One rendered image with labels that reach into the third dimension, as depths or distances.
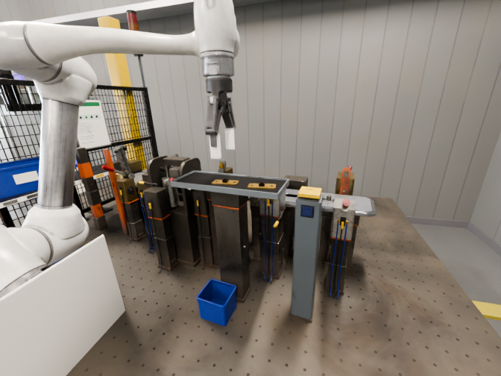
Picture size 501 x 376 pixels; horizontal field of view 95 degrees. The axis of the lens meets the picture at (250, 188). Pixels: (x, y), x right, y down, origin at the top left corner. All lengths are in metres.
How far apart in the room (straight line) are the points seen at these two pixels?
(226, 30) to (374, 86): 2.37
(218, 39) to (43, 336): 0.86
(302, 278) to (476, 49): 2.80
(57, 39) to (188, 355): 0.94
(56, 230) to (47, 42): 0.59
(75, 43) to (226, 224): 0.65
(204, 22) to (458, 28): 2.72
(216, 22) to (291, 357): 0.92
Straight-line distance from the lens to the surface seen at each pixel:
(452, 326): 1.09
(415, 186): 3.22
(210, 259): 1.11
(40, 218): 1.07
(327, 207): 0.96
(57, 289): 0.83
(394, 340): 0.96
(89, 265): 0.87
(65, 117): 1.04
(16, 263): 0.96
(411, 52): 3.01
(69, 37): 0.84
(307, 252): 0.74
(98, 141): 1.93
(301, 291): 0.84
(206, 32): 0.69
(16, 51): 0.91
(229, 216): 0.76
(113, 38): 0.83
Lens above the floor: 1.40
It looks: 20 degrees down
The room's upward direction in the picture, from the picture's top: 2 degrees counter-clockwise
